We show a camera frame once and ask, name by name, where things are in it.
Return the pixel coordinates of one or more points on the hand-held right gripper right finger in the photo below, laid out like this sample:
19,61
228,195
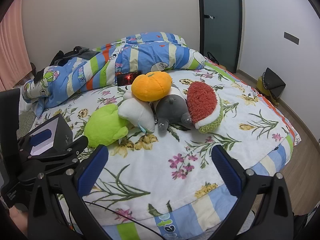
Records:
225,171

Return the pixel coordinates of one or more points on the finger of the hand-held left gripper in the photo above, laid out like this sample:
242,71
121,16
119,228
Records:
63,163
78,143

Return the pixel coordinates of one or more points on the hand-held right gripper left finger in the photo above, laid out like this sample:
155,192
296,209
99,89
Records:
92,173

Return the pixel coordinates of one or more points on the grey and white plush toy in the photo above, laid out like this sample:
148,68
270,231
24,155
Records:
171,107

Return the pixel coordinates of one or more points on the green frog plush toy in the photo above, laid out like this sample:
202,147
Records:
105,127

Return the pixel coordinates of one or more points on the grey patterned pillow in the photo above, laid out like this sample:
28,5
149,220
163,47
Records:
26,122

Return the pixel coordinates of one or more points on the floral white blanket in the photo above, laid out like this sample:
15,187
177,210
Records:
200,142

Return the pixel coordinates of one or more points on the watermelon slice plush toy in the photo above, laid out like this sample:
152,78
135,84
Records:
200,100

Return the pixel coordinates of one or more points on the dark clothing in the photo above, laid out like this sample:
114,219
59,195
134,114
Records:
80,52

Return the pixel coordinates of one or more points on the orange plush toy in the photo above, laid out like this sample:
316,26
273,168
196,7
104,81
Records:
150,85

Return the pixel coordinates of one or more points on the yellow object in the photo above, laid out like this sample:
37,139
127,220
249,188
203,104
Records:
262,85

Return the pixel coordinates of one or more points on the pink curtain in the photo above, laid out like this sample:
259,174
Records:
12,42

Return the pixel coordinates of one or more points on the striped cartoon quilt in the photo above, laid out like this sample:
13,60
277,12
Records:
140,57

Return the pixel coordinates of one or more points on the frosted glass door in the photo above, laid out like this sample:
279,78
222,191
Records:
220,30

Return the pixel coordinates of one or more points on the grey wall switch plate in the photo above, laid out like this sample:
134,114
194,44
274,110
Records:
291,38

